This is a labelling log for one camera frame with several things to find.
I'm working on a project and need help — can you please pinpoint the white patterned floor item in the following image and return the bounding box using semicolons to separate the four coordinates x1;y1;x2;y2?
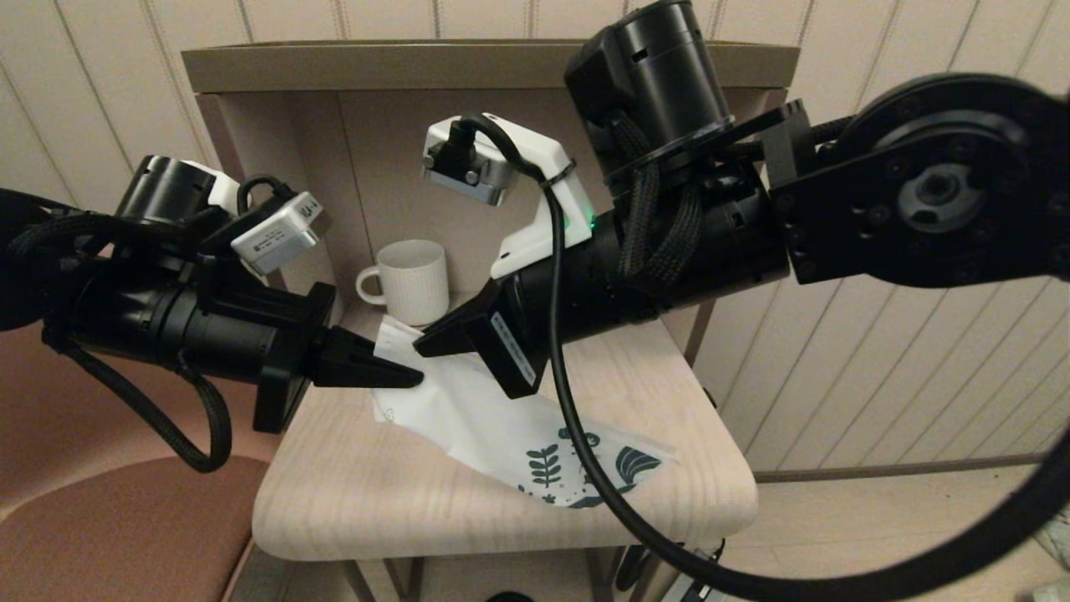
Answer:
1035;506;1070;571

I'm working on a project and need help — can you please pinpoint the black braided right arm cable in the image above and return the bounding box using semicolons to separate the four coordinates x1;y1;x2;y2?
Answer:
614;113;705;282

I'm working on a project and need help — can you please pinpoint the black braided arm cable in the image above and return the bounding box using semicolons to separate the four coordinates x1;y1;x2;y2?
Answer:
614;113;705;282
7;213;234;474

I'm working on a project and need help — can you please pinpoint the white ribbed ceramic mug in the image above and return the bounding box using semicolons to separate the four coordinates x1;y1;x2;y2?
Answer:
355;240;450;327

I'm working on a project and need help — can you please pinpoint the brown baseboard strip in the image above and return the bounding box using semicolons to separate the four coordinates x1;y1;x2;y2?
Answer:
752;456;1050;486

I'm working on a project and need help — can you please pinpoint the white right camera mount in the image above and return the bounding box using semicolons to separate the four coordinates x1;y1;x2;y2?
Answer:
426;113;597;282

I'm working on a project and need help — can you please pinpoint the pink upholstered chair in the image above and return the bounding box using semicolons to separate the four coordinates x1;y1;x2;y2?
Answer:
0;322;289;602

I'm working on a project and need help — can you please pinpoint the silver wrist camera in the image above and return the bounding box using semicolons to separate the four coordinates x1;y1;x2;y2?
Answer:
230;192;325;277
422;117;515;207

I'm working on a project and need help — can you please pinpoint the beige wooden shelf hutch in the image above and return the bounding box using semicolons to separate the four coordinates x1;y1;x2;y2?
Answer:
180;40;801;369

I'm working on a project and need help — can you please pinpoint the white floral zipper pouch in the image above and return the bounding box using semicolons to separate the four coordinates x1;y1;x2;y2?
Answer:
372;316;678;509

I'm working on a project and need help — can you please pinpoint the dark metal table leg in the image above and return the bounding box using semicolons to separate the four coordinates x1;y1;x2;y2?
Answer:
585;543;670;602
343;556;427;602

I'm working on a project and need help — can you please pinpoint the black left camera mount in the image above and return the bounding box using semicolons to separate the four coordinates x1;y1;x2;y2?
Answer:
199;207;281;281

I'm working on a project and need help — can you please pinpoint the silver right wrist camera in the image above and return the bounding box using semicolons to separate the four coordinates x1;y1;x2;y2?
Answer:
422;117;515;207

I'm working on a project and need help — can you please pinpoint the black right camera cable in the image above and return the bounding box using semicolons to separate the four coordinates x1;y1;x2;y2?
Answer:
451;113;1070;602

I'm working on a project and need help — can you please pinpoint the black left camera cable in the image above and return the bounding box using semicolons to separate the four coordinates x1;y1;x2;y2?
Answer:
237;174;295;216

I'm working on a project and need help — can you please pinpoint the black camera cable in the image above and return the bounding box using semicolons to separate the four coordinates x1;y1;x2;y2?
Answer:
451;113;1070;602
237;174;295;216

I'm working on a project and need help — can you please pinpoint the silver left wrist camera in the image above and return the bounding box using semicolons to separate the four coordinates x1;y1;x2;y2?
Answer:
230;192;325;277

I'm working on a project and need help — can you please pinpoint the grey power adapter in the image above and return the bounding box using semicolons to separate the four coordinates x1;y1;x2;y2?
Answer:
665;573;728;602

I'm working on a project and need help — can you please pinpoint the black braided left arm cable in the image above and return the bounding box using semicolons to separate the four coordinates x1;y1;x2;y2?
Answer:
7;213;234;474

